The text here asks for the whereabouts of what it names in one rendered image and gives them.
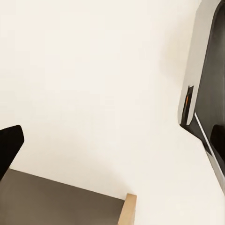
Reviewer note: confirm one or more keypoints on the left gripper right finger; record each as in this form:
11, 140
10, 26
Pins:
217, 138

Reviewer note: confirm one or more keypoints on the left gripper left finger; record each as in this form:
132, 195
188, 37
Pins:
11, 140

